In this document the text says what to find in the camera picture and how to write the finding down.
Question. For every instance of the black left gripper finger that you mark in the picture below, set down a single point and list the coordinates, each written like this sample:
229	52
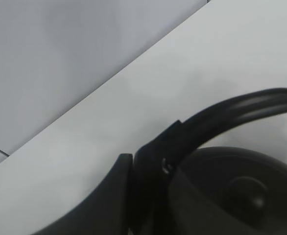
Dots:
104	211

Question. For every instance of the black round teapot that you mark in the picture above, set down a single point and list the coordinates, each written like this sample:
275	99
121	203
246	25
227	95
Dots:
182	188

